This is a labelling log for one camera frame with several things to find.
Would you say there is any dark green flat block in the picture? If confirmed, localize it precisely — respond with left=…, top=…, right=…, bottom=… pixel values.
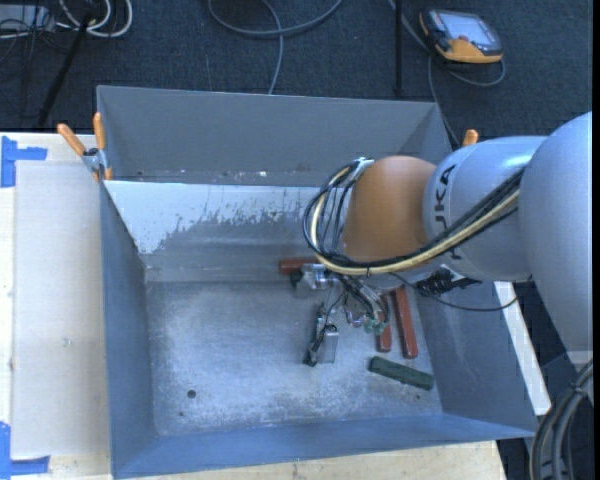
left=368, top=355, right=436, bottom=392

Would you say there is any red-brown flat block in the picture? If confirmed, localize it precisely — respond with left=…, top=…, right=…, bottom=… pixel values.
left=278, top=257, right=322, bottom=276
left=374, top=293, right=394, bottom=354
left=391, top=286, right=420, bottom=361

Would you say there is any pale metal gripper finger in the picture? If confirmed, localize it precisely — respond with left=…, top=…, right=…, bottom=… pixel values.
left=302, top=311, right=327, bottom=368
left=320, top=323, right=341, bottom=365

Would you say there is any black cylinder on white bracket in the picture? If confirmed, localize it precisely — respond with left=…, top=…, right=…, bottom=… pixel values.
left=416, top=267, right=484, bottom=299

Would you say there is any grey metal bin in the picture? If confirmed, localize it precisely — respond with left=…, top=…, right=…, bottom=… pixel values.
left=95, top=84, right=541, bottom=480

